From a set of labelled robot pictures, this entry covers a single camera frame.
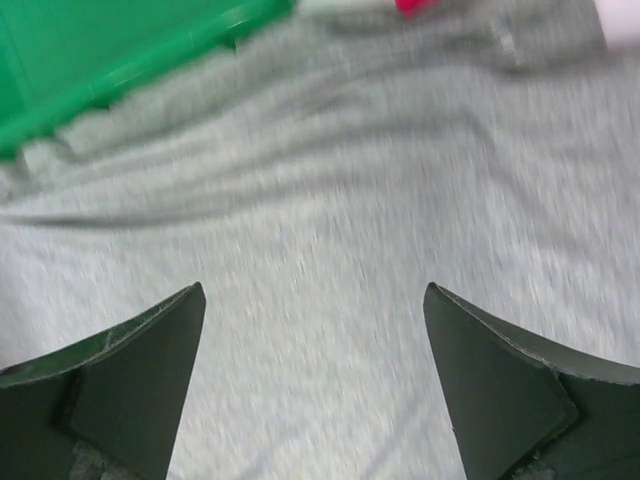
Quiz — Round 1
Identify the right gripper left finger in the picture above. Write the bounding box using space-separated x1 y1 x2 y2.
1 283 206 479

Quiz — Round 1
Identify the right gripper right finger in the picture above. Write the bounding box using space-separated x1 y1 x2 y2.
423 283 639 480

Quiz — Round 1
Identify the grey t-shirt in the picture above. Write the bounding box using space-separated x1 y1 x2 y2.
1 1 639 479

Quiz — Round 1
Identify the green plastic tray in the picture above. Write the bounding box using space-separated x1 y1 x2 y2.
1 0 294 162

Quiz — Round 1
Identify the pink folded t-shirt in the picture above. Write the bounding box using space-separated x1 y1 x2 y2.
394 0 443 19

